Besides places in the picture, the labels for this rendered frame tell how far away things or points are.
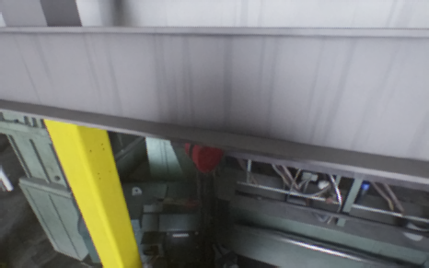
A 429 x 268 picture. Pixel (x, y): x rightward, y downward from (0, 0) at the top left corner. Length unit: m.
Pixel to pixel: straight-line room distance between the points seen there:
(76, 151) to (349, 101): 0.61
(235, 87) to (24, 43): 0.52
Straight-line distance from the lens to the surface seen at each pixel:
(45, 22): 0.56
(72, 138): 0.62
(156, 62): 0.45
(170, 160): 1.87
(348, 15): 0.81
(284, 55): 0.37
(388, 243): 1.97
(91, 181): 0.68
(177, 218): 1.43
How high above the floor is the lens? 1.89
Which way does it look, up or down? 27 degrees down
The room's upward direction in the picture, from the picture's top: straight up
